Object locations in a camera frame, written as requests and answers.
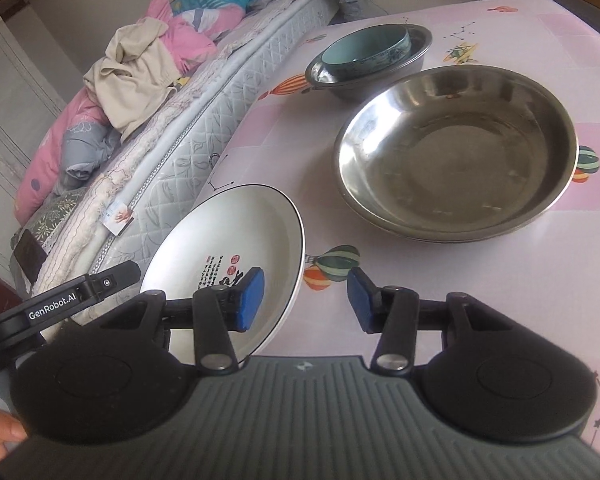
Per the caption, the white printed plate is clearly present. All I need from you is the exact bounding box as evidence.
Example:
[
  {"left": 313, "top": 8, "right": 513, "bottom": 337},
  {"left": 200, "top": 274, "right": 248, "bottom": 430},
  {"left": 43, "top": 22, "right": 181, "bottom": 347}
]
[{"left": 140, "top": 183, "right": 307, "bottom": 361}]

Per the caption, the beige garment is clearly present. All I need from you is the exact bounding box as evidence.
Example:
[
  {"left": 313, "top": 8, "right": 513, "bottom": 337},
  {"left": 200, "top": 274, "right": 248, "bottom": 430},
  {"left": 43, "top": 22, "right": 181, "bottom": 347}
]
[{"left": 82, "top": 16, "right": 177, "bottom": 143}]

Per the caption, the grey quilted mattress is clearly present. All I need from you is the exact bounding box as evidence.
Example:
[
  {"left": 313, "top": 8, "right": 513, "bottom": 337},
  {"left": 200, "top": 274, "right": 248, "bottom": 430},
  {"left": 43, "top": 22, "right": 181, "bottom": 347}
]
[{"left": 10, "top": 0, "right": 341, "bottom": 311}]

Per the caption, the small steel bowl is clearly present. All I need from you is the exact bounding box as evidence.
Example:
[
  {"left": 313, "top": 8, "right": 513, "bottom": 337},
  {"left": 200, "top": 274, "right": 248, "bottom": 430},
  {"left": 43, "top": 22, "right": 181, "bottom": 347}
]
[{"left": 305, "top": 23, "right": 434, "bottom": 102}]

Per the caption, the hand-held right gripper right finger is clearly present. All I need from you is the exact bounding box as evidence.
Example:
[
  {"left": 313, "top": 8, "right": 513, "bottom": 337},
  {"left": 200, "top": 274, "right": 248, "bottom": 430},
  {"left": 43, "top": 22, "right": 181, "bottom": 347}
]
[{"left": 347, "top": 267, "right": 513, "bottom": 373}]

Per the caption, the teal ceramic bowl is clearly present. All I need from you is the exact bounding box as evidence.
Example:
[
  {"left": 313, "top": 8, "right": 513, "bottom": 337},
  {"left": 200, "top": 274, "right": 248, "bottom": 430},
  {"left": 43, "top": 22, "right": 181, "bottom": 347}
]
[{"left": 321, "top": 25, "right": 412, "bottom": 84}]

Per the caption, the person's left hand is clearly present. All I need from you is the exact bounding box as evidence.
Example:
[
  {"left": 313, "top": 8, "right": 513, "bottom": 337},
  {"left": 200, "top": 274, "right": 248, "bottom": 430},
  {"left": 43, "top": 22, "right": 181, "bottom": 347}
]
[{"left": 0, "top": 407, "right": 29, "bottom": 467}]

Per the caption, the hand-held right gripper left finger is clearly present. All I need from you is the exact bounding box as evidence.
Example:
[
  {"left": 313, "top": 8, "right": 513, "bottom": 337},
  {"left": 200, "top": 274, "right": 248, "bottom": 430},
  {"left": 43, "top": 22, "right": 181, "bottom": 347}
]
[{"left": 102, "top": 267, "right": 266, "bottom": 373}]

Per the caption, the pink duvet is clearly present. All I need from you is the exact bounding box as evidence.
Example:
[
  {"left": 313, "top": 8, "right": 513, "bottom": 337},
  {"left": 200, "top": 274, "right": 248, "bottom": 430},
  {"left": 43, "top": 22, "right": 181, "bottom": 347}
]
[{"left": 15, "top": 0, "right": 218, "bottom": 221}]

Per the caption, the large steel bowl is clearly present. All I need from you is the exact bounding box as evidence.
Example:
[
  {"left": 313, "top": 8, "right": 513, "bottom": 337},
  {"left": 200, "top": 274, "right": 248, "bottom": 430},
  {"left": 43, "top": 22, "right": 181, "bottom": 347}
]
[{"left": 333, "top": 64, "right": 579, "bottom": 244}]

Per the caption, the black flat object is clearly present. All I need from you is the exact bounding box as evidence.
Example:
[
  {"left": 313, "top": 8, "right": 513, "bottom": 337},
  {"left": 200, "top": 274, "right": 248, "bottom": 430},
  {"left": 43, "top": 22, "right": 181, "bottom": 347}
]
[{"left": 11, "top": 229, "right": 49, "bottom": 289}]

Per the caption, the pink balloon print table cover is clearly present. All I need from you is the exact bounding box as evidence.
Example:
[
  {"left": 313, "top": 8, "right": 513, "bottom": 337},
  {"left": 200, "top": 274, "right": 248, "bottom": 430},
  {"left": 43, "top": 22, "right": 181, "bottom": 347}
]
[{"left": 170, "top": 0, "right": 600, "bottom": 461}]

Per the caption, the mattress label tag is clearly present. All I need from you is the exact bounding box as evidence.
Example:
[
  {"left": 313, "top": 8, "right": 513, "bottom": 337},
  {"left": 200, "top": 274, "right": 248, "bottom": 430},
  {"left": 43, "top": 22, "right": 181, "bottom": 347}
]
[{"left": 101, "top": 200, "right": 134, "bottom": 237}]

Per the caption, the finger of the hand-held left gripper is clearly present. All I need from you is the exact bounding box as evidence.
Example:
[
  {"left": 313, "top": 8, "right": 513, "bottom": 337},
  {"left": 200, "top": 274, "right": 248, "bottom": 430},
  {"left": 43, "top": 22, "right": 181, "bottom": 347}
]
[{"left": 87, "top": 260, "right": 142, "bottom": 302}]

